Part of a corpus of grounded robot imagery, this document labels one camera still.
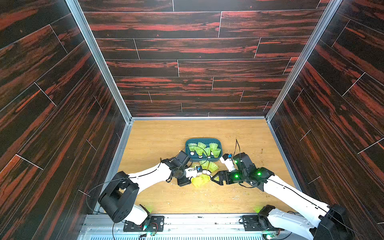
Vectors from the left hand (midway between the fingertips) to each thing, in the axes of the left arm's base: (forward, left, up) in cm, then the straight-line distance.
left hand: (189, 176), depth 87 cm
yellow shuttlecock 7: (-7, -14, +15) cm, 21 cm away
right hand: (-2, -17, +7) cm, 18 cm away
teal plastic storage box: (+23, -11, +4) cm, 26 cm away
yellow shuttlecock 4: (+21, -16, +2) cm, 26 cm away
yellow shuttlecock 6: (+6, -14, 0) cm, 15 cm away
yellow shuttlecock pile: (-2, -7, -1) cm, 7 cm away
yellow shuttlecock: (+21, -8, +3) cm, 23 cm away
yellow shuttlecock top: (+7, -9, +1) cm, 12 cm away
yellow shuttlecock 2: (+19, -6, +1) cm, 20 cm away
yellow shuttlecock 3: (+17, -12, +2) cm, 21 cm away
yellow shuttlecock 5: (+18, -18, -1) cm, 25 cm away
